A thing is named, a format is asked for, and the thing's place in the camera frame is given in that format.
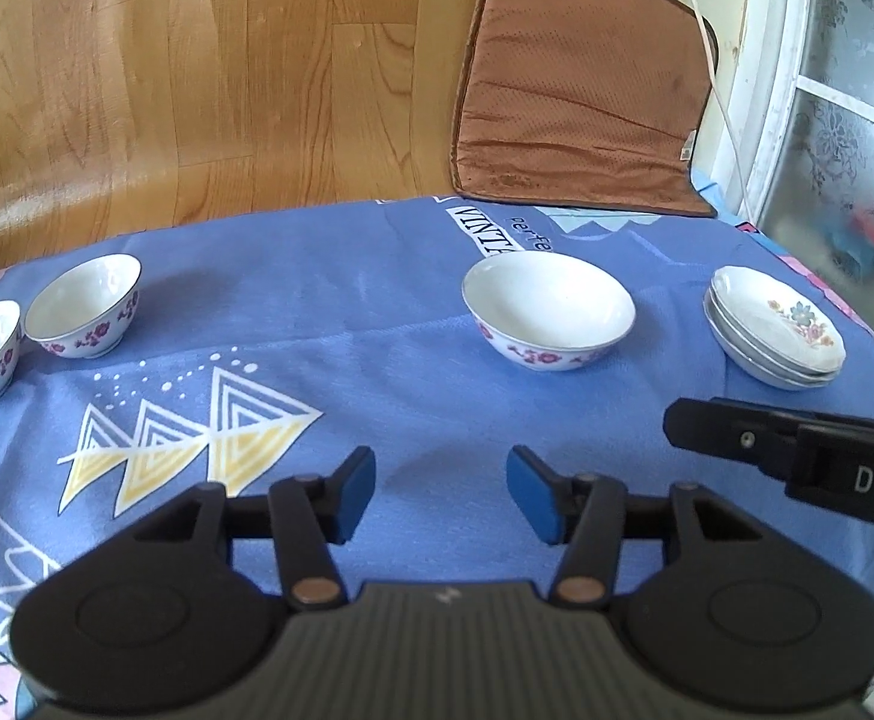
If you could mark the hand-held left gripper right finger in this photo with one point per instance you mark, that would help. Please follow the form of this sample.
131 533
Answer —
531 495

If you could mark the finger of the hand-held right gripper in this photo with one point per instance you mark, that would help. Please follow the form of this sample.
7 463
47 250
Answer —
722 431

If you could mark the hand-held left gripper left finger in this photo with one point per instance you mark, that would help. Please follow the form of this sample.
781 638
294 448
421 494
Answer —
353 495

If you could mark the large white floral plate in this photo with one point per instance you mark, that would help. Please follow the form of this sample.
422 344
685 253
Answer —
741 369

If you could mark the large white floral bowl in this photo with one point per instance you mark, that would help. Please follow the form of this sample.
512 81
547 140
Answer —
80 300

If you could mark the blue printed tablecloth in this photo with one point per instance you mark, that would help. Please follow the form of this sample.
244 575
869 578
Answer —
407 360

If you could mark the white framed frosted glass door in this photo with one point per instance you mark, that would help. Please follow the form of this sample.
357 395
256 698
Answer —
842 90

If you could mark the brown seat cushion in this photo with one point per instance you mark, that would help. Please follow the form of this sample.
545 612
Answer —
579 90

